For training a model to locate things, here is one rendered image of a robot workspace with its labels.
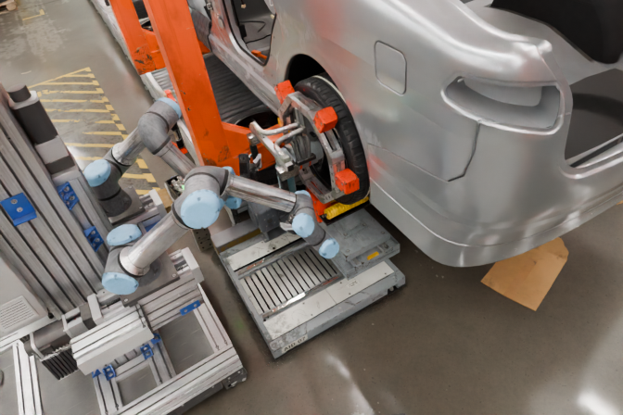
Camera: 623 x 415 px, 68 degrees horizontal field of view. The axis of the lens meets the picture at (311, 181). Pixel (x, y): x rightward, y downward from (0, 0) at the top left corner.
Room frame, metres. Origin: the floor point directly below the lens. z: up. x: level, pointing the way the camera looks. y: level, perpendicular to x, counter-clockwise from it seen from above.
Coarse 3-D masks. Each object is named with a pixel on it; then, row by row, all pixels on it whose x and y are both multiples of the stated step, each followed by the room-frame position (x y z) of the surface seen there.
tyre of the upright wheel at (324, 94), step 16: (304, 80) 1.99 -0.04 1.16; (320, 80) 1.93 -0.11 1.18; (320, 96) 1.82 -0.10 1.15; (336, 96) 1.80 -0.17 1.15; (336, 112) 1.72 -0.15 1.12; (336, 128) 1.71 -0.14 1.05; (352, 128) 1.66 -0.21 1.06; (352, 144) 1.62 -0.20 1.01; (352, 160) 1.60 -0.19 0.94; (368, 176) 1.60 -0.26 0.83
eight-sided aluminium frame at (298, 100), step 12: (288, 96) 1.93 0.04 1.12; (300, 96) 1.91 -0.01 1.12; (288, 108) 2.00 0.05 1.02; (300, 108) 1.83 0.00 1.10; (312, 108) 1.78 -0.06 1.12; (288, 120) 2.10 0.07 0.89; (312, 120) 1.72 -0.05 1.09; (324, 144) 1.65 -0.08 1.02; (336, 144) 1.65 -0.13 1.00; (336, 156) 1.61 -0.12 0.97; (336, 168) 1.60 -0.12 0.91; (312, 180) 1.93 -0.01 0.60; (312, 192) 1.84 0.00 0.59; (324, 192) 1.80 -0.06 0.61; (336, 192) 1.60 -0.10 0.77
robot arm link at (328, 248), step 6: (324, 240) 1.13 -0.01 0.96; (330, 240) 1.13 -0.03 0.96; (312, 246) 1.13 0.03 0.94; (318, 246) 1.12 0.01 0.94; (324, 246) 1.11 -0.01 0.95; (330, 246) 1.11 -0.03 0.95; (336, 246) 1.12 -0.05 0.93; (324, 252) 1.10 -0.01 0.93; (330, 252) 1.11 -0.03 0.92; (336, 252) 1.11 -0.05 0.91
